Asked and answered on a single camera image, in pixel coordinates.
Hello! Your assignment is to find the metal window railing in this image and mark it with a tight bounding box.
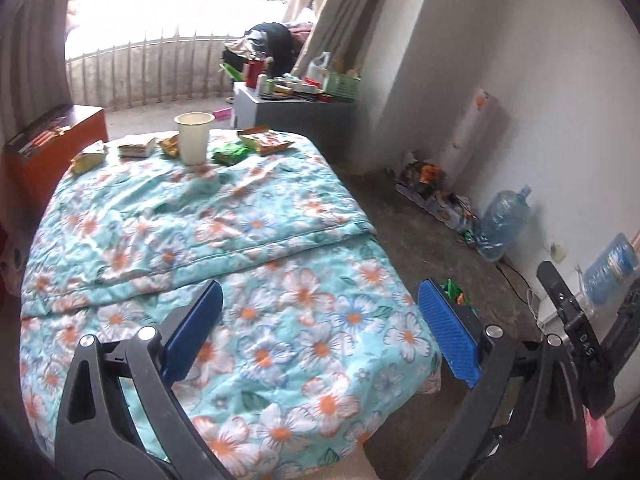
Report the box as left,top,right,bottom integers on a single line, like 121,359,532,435
66,35,230,110

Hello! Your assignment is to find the orange black item on floor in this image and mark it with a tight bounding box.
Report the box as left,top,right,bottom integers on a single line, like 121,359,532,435
398,162,446,200

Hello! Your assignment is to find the white power strip board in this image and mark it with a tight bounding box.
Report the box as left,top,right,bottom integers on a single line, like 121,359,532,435
396,182,476,233

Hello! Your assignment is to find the grey bedside cabinet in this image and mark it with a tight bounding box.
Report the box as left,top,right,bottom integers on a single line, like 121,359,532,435
233,82,356,162

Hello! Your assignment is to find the yellow crumpled wrapper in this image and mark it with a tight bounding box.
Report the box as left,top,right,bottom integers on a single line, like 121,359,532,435
157,133,180,159

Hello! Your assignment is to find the green candy wrapper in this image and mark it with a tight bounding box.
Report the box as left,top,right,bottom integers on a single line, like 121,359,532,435
212,142,250,166

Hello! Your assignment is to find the left beige curtain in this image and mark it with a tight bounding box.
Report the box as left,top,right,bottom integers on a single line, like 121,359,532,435
0,0,76,131

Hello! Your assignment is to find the beige curtain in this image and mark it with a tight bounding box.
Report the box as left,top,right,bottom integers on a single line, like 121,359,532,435
293,0,380,76
0,0,76,131

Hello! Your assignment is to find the white paper cup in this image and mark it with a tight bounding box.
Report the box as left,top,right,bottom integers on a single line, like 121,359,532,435
175,112,215,166

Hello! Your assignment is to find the right beige curtain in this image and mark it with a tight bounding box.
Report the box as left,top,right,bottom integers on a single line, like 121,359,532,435
293,0,380,76

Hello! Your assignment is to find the white plastic jug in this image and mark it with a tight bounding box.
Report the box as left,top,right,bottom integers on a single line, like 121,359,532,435
306,51,331,86

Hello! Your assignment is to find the light green snack packet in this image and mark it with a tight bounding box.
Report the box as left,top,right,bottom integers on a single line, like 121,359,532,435
70,141,108,176

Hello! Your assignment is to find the large blue water bottle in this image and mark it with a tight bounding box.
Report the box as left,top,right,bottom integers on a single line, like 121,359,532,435
475,185,532,262

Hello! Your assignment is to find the floral teal quilt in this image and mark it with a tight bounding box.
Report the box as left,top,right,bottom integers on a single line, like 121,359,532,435
20,133,442,479

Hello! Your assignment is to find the blue plastic trash basket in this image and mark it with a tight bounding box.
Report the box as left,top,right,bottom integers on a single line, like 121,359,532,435
440,278,480,318

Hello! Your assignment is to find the orange wooden box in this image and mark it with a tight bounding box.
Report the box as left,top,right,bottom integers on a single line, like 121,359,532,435
4,104,108,216

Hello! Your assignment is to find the green plastic basket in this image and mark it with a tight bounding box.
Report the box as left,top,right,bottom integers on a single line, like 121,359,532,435
323,72,360,102

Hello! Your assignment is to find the brown snack packet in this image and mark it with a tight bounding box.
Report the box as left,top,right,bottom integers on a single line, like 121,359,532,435
236,126,293,156

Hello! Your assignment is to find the white wrapped snack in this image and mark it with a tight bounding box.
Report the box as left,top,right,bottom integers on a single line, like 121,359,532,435
117,134,156,158

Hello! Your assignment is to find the red cup on cabinet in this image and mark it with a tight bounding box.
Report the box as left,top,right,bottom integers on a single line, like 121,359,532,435
244,58,265,89

